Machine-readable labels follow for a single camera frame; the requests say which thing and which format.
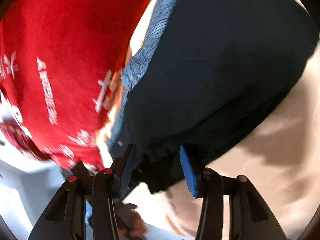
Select person's left hand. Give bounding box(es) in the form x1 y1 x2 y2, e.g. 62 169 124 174
87 200 148 240

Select black pants grey waistband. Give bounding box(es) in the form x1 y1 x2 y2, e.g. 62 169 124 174
108 0 319 193

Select red blanket white characters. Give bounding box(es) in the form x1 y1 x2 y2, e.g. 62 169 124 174
1 0 151 171

